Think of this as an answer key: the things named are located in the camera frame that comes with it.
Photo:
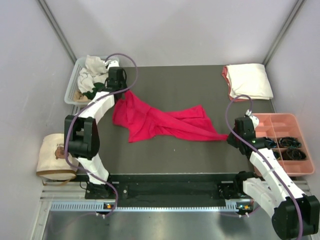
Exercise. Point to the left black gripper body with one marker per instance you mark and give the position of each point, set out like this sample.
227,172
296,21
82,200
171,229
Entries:
122,84

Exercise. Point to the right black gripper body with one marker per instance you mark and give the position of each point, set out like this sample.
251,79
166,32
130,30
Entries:
233,140

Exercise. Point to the red t-shirt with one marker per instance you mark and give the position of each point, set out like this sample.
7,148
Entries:
145,122

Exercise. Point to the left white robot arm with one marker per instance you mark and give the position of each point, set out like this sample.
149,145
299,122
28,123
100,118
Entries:
81,137

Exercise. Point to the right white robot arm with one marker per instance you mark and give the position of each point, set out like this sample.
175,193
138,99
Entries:
293,213

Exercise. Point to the dark green shirt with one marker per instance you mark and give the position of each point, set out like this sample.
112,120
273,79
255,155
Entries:
93,90

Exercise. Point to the cream crumpled shirt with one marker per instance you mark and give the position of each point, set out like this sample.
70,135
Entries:
96,66

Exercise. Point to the pink divided plastic tray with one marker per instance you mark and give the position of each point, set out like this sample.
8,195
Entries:
279,125

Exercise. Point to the dark rolled item back-left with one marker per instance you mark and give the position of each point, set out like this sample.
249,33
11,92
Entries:
269,143

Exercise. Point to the white printed crumpled shirt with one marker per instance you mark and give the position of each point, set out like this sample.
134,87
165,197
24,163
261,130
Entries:
88,80

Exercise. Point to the tan shirt in basket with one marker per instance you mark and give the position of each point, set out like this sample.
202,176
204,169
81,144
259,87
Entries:
83,98

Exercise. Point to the dark rolled item front-left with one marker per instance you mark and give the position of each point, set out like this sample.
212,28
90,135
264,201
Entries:
277,154

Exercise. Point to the dark rolled item back-right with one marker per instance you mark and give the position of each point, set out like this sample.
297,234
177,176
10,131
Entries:
289,142

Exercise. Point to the white plastic laundry basket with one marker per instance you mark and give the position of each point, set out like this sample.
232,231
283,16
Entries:
73,85

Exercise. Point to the folded cream t-shirt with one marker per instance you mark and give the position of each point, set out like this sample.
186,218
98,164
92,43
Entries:
249,79

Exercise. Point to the dark rolled item front-right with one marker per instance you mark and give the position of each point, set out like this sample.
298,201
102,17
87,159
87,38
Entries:
295,154

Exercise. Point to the folded pink t-shirt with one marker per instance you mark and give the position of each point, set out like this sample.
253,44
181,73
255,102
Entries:
224,75

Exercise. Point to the cream fabric bear bag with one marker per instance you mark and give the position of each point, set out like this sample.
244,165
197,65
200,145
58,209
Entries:
52,164

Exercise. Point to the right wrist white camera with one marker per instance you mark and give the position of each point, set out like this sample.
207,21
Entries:
254,119

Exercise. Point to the wrist white camera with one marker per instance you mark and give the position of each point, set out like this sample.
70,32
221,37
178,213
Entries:
254,119
111,63

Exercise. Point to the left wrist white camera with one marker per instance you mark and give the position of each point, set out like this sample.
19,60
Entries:
111,63

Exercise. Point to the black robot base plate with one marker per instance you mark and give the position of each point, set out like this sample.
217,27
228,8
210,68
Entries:
169,190

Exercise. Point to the grey slotted cable duct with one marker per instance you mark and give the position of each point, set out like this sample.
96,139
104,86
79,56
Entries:
99,206

